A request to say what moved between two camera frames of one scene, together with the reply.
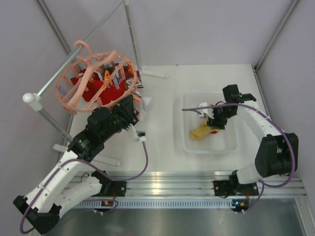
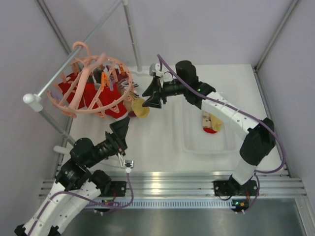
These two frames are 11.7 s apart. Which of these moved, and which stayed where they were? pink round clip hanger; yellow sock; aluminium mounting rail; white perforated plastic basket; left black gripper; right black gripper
Moved: right black gripper; pink round clip hanger; left black gripper; yellow sock
Stayed: white perforated plastic basket; aluminium mounting rail
